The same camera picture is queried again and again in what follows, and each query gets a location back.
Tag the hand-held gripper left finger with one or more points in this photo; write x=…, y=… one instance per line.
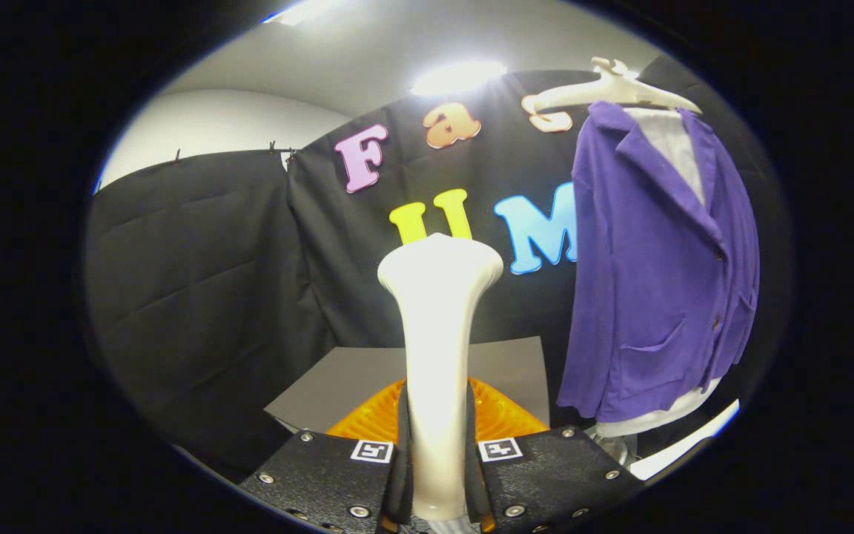
x=330, y=475

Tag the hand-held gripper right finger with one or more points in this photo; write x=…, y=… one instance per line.
x=553, y=475

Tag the white garment steamer head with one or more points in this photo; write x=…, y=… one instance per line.
x=438, y=334

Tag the white clothes hanger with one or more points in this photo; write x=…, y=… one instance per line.
x=605, y=90

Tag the purple jacket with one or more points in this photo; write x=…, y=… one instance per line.
x=642, y=297

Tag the grey cabinet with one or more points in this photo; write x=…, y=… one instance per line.
x=353, y=378

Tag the black backdrop cloth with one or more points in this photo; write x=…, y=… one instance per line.
x=197, y=282

